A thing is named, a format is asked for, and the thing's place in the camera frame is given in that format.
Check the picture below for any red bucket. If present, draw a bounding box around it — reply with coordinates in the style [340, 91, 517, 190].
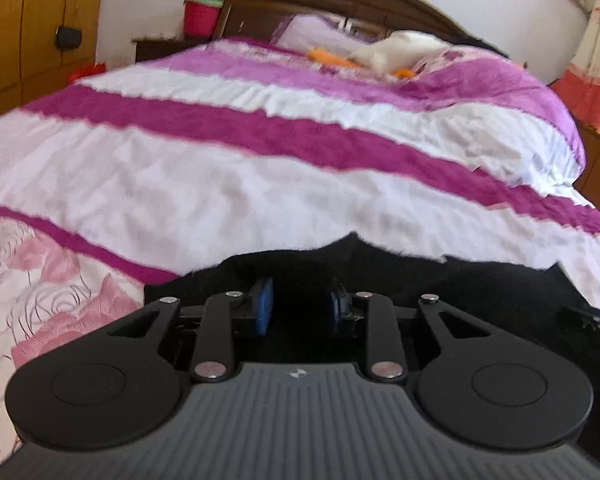
[182, 0, 226, 38]

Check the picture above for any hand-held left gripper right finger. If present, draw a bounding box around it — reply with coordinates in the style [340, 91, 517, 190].
[326, 280, 496, 382]

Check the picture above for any dark wooden nightstand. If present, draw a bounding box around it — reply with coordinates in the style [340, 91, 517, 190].
[131, 35, 211, 63]

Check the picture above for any red cloth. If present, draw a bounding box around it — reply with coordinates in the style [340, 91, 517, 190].
[69, 62, 106, 84]

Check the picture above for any cream coral floral curtain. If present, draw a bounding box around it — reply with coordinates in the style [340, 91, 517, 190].
[550, 0, 600, 131]

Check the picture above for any white orange plush toy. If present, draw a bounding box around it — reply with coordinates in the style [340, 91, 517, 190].
[306, 30, 443, 79]

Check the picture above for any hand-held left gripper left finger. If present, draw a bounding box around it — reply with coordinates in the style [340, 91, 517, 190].
[107, 276, 276, 382]

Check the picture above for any lilac pillow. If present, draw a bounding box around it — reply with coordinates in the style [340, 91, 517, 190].
[272, 14, 381, 56]

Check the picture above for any black button cardigan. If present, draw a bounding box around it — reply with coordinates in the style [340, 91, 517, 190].
[144, 231, 600, 461]

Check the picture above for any black hanging pouch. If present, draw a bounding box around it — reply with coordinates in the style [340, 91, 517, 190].
[55, 26, 83, 51]

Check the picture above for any wooden wardrobe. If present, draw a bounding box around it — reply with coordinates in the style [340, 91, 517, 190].
[0, 0, 108, 126]

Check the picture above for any purple floral bedspread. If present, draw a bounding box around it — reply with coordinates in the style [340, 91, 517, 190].
[0, 35, 600, 461]

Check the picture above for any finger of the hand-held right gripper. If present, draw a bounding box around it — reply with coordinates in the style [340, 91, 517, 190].
[560, 306, 600, 333]

